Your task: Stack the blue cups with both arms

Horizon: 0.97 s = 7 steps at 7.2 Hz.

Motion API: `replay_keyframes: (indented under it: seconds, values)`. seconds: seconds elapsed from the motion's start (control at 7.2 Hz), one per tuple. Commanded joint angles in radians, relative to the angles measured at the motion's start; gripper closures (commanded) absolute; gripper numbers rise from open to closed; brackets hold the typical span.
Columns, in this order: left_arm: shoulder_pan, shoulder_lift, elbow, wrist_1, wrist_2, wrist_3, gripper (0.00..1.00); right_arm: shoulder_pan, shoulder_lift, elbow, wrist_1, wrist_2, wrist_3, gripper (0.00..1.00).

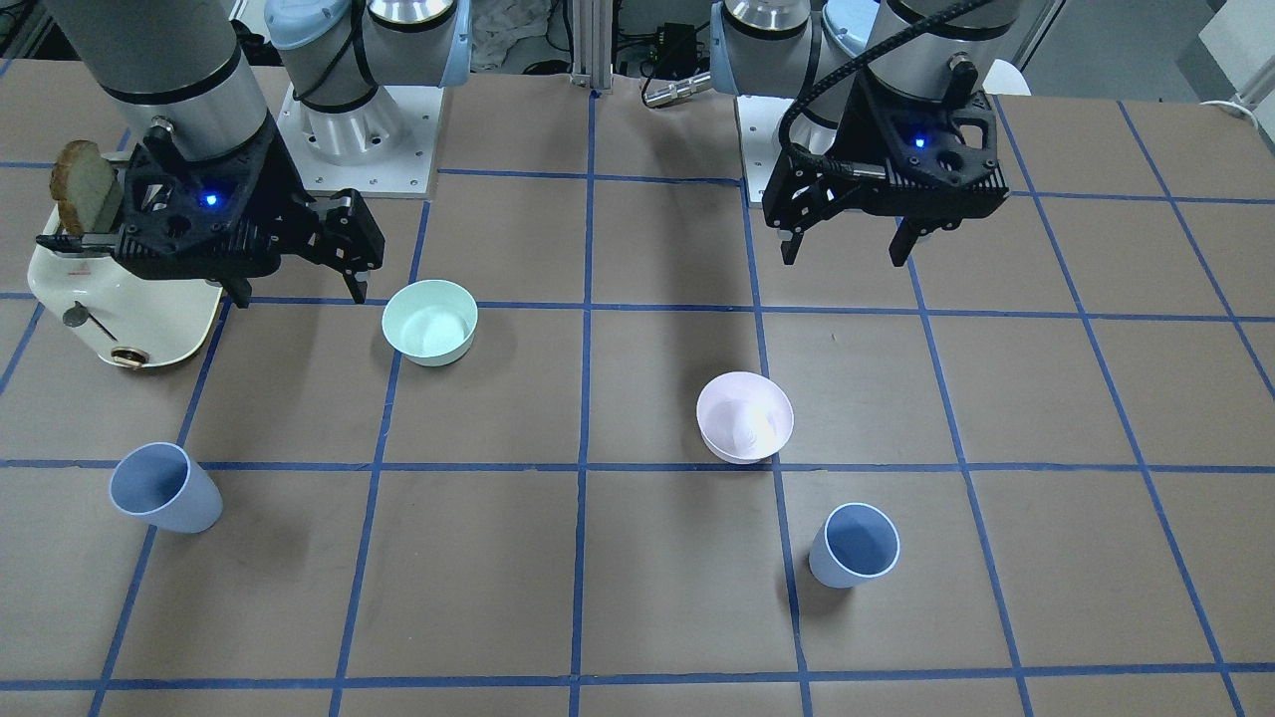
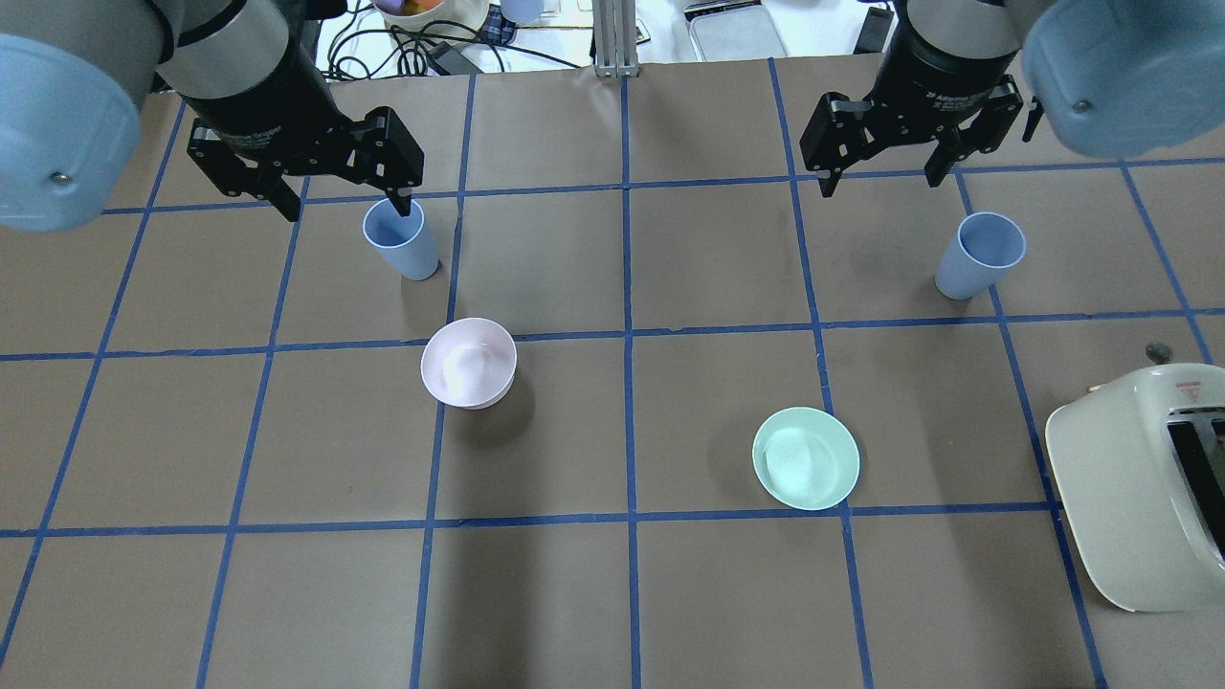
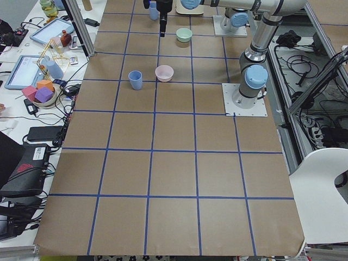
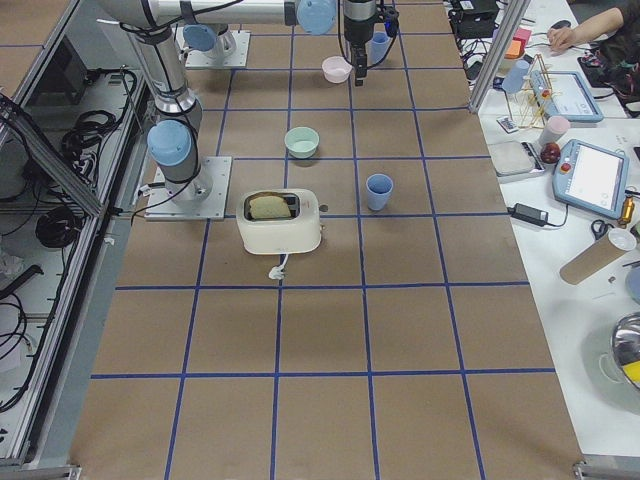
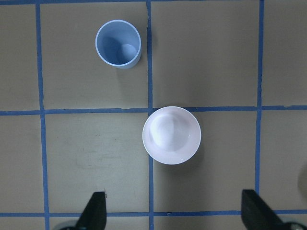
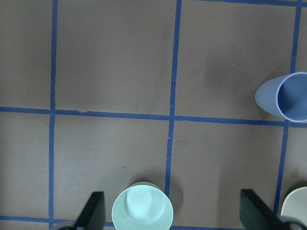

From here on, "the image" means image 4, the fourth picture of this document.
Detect teach pendant tablet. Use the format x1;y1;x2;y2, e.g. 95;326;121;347
552;139;629;219
529;70;604;123

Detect black scissors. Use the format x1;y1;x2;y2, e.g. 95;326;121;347
590;219;614;241

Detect blue cup on rack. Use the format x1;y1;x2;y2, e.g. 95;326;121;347
501;60;529;94

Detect white toaster power cord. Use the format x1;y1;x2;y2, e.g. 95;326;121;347
268;252;290;281

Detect bread slice in toaster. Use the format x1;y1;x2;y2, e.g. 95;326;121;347
249;195;291;220

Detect pink cup on desk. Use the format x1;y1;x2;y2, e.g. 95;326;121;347
538;115;571;147

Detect green bowl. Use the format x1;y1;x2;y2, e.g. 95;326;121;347
284;126;320;159

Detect steel mixing bowl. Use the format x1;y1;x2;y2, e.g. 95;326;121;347
598;312;639;391

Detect red apple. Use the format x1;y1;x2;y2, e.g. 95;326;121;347
540;142;561;165

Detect orange sticky note block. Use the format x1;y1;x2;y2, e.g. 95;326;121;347
504;39;524;60

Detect aluminium frame post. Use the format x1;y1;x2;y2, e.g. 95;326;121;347
468;0;529;114

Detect near teach pendant tablet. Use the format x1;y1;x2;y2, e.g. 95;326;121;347
552;139;629;219

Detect blue cup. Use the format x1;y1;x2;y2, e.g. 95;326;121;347
365;173;394;211
369;31;391;66
501;60;529;94

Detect cream white toaster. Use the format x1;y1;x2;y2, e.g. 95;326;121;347
236;188;322;255

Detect gold wire rack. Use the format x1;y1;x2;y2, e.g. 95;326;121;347
506;54;553;129

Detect grey kitchen scale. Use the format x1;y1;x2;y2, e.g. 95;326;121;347
488;141;545;183

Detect brass cylinder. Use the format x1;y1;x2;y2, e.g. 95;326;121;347
618;195;635;228

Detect small remote control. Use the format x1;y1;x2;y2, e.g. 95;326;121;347
496;116;519;134

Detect cardboard tube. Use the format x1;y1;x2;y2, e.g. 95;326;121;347
559;228;637;285

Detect black electronics box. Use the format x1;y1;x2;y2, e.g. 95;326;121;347
448;8;499;40

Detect black power adapter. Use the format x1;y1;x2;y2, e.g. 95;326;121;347
507;203;548;227

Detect far teach pendant tablet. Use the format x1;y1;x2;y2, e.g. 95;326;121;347
529;70;604;123

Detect person's hand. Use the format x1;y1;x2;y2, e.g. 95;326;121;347
547;27;581;53

